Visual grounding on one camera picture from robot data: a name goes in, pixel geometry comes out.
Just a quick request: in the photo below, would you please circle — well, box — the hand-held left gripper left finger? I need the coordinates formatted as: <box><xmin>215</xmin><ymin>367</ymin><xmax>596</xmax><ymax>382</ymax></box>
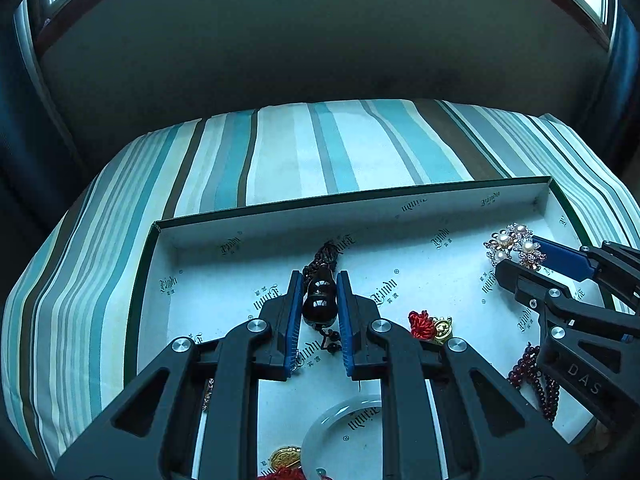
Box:
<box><xmin>54</xmin><ymin>270</ymin><xmax>306</xmax><ymax>480</ymax></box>

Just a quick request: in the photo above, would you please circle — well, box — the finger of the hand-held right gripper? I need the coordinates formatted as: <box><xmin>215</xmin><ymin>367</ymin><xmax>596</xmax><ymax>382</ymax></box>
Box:
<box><xmin>495</xmin><ymin>259</ymin><xmax>640</xmax><ymax>428</ymax></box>
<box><xmin>532</xmin><ymin>236</ymin><xmax>640</xmax><ymax>316</ymax></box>

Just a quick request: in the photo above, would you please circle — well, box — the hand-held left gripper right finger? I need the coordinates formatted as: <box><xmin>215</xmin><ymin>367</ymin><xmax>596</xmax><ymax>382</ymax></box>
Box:
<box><xmin>336</xmin><ymin>270</ymin><xmax>586</xmax><ymax>480</ymax></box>

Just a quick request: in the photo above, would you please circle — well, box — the rose gold pearl brooch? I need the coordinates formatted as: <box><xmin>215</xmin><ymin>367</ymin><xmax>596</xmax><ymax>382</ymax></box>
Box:
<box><xmin>484</xmin><ymin>223</ymin><xmax>543</xmax><ymax>268</ymax></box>

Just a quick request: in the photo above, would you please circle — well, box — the black gourd pendant with cord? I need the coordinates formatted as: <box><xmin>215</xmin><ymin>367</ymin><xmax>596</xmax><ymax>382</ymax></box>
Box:
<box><xmin>300</xmin><ymin>241</ymin><xmax>363</xmax><ymax>393</ymax></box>

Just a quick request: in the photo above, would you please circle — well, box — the small red knot charm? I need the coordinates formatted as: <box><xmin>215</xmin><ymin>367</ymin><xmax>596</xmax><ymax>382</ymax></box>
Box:
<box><xmin>408</xmin><ymin>310</ymin><xmax>453</xmax><ymax>346</ymax></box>

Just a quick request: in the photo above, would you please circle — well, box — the dark red bead bracelet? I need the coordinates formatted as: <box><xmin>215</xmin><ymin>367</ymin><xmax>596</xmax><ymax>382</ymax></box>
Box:
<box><xmin>507</xmin><ymin>342</ymin><xmax>561</xmax><ymax>426</ymax></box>

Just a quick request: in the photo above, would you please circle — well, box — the green box with white lining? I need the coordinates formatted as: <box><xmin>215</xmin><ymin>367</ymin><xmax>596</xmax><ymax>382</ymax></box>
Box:
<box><xmin>122</xmin><ymin>176</ymin><xmax>623</xmax><ymax>480</ymax></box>

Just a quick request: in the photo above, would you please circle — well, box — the white jade bangle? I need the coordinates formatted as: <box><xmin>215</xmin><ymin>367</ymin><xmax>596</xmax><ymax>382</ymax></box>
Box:
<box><xmin>301</xmin><ymin>395</ymin><xmax>386</xmax><ymax>480</ymax></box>

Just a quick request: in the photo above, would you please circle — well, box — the blue curtain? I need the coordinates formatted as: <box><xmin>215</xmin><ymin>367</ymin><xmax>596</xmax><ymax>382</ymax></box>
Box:
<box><xmin>600</xmin><ymin>0</ymin><xmax>640</xmax><ymax>211</ymax></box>
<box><xmin>0</xmin><ymin>0</ymin><xmax>91</xmax><ymax>171</ymax></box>

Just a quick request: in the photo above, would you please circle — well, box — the striped teal tablecloth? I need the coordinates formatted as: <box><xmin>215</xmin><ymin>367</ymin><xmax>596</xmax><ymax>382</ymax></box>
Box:
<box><xmin>0</xmin><ymin>99</ymin><xmax>640</xmax><ymax>471</ymax></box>

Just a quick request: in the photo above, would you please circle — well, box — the red knot ornament with cord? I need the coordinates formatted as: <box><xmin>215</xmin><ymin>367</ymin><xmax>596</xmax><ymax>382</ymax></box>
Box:
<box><xmin>257</xmin><ymin>444</ymin><xmax>331</xmax><ymax>480</ymax></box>

